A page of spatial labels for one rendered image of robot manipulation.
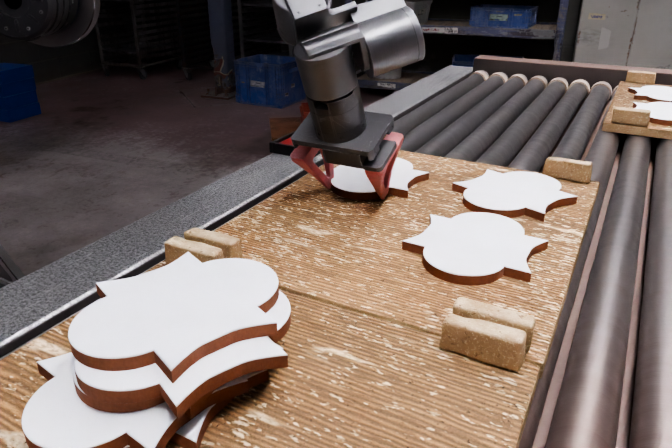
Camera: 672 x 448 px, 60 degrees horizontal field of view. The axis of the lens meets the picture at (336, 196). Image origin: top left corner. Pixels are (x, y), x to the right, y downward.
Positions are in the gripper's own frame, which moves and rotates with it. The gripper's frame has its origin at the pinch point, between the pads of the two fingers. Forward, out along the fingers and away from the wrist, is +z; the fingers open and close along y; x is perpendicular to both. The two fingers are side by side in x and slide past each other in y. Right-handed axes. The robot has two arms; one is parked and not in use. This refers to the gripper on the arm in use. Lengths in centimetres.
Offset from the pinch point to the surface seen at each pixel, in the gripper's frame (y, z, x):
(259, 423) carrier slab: -11.8, -13.8, 33.8
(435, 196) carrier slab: -8.9, 2.6, -3.1
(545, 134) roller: -14.8, 20.3, -38.5
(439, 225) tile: -12.7, -2.3, 5.3
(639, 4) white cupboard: -9, 196, -417
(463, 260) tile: -17.2, -4.7, 10.9
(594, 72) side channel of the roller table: -16, 41, -89
